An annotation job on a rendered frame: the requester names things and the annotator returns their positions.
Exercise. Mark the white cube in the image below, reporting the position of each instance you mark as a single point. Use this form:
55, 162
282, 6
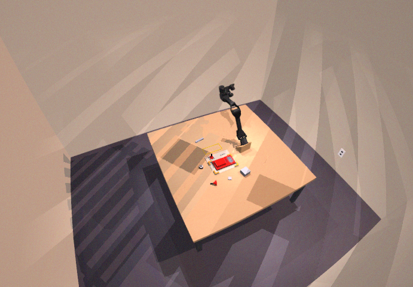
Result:
245, 171

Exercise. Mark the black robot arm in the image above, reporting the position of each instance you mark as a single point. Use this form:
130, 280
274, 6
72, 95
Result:
236, 114

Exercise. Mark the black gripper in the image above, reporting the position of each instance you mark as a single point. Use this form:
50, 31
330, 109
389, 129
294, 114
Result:
228, 88

